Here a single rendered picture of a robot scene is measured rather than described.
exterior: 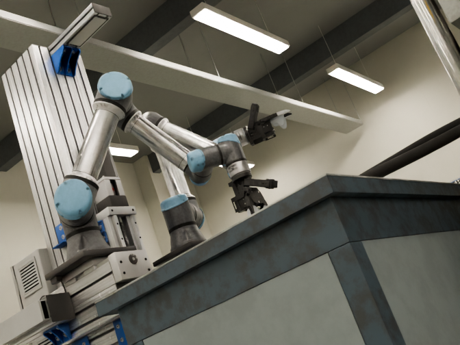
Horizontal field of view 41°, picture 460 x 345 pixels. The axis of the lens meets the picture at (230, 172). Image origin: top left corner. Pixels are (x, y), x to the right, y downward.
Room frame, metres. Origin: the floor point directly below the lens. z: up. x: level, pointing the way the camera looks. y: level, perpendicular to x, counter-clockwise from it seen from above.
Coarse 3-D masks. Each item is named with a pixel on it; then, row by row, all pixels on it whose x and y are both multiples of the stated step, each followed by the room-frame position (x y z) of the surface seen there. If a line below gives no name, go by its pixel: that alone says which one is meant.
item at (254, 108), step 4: (252, 104) 2.44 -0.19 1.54; (256, 104) 2.43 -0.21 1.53; (252, 108) 2.44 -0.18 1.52; (256, 108) 2.44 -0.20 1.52; (252, 112) 2.44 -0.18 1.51; (256, 112) 2.45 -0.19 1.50; (252, 116) 2.44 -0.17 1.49; (256, 116) 2.46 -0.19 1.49; (252, 120) 2.45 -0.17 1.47; (256, 120) 2.48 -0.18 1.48; (248, 124) 2.45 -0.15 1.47; (252, 124) 2.45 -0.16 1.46; (248, 128) 2.46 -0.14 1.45; (252, 128) 2.45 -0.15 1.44
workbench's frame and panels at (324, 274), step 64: (320, 192) 1.10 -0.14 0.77; (384, 192) 1.28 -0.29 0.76; (448, 192) 1.62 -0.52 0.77; (192, 256) 1.29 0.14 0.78; (256, 256) 1.23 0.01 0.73; (320, 256) 1.16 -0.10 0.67; (384, 256) 1.22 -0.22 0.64; (448, 256) 1.51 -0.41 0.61; (128, 320) 1.45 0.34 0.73; (192, 320) 1.35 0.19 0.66; (256, 320) 1.26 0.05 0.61; (320, 320) 1.18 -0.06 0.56; (384, 320) 1.12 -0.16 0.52; (448, 320) 1.36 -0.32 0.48
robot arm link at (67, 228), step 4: (92, 216) 1.96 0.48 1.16; (88, 220) 1.94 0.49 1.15; (92, 220) 1.98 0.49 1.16; (96, 220) 2.00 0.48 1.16; (64, 224) 1.94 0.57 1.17; (84, 224) 1.94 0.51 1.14; (88, 224) 1.96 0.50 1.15; (92, 224) 1.98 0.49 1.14; (96, 224) 1.99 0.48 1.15; (64, 228) 1.97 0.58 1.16; (68, 228) 1.96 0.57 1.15; (72, 228) 1.95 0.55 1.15; (76, 228) 1.95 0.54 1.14; (80, 228) 1.95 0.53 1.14; (64, 232) 1.98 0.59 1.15; (68, 232) 1.96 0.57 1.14
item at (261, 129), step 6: (258, 120) 2.44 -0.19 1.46; (258, 126) 2.44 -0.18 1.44; (264, 126) 2.44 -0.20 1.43; (270, 126) 2.44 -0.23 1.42; (246, 132) 2.45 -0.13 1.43; (252, 132) 2.47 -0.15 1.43; (258, 132) 2.46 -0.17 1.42; (264, 132) 2.44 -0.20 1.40; (270, 132) 2.44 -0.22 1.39; (252, 138) 2.47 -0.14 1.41; (258, 138) 2.48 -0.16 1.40; (264, 138) 2.48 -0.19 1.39; (270, 138) 2.51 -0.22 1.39; (252, 144) 2.48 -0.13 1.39
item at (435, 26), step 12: (420, 0) 1.63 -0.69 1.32; (432, 0) 1.63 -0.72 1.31; (420, 12) 1.64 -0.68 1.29; (432, 12) 1.62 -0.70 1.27; (432, 24) 1.63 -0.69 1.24; (444, 24) 1.63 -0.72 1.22; (432, 36) 1.64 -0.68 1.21; (444, 36) 1.62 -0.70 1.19; (444, 48) 1.63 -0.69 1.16; (456, 48) 1.62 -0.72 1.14; (444, 60) 1.64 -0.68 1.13; (456, 60) 1.62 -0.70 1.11; (456, 72) 1.63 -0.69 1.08; (456, 84) 1.64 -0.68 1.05
